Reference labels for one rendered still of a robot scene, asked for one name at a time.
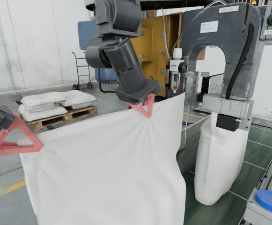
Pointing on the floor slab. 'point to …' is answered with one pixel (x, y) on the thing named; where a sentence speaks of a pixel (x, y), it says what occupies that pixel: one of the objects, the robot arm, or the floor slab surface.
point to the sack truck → (78, 80)
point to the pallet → (35, 124)
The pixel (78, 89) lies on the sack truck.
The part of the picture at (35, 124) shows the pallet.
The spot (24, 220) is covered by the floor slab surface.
